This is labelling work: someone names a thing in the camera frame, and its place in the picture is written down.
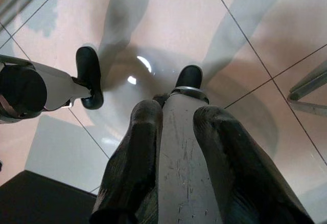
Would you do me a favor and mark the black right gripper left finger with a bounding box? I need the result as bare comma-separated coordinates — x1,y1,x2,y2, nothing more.
89,99,164,224

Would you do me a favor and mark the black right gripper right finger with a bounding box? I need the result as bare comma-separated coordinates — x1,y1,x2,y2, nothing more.
193,105,316,224

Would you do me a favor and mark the silver robot right leg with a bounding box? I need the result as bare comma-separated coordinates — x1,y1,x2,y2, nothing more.
152,85,223,224

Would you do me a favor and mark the black robot right foot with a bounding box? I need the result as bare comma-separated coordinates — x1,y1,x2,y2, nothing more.
175,64,204,89

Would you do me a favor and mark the black robot foot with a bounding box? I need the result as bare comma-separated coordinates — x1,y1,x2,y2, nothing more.
175,64,204,89
75,46,104,110

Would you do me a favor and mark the black robot left foot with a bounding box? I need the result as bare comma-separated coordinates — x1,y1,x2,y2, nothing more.
75,46,104,110

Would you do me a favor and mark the grey metal frame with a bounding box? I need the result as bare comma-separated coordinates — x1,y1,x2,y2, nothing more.
287,60,327,119

